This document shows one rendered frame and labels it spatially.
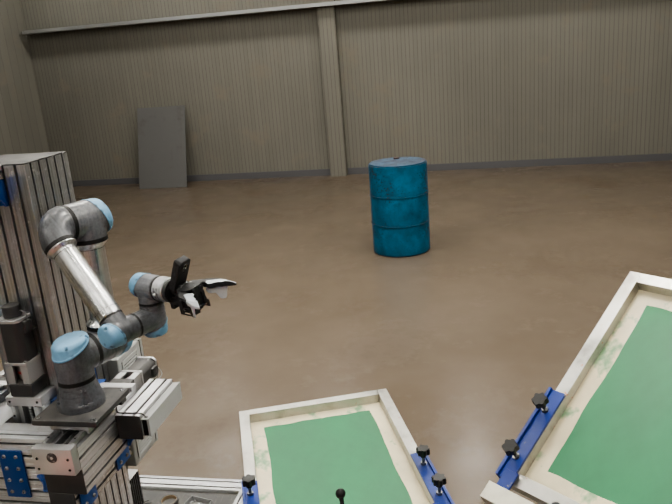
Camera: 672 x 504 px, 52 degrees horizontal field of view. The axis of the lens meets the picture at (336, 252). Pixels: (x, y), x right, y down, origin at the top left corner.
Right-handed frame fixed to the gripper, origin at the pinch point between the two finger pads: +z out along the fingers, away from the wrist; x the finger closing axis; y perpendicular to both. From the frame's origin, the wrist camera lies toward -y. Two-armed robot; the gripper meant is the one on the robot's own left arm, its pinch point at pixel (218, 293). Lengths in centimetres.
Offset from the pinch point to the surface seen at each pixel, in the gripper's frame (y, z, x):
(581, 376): 42, 82, -54
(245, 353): 199, -231, -215
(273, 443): 76, -18, -24
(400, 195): 166, -237, -492
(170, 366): 193, -270, -171
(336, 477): 75, 14, -18
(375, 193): 165, -267, -489
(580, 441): 51, 87, -37
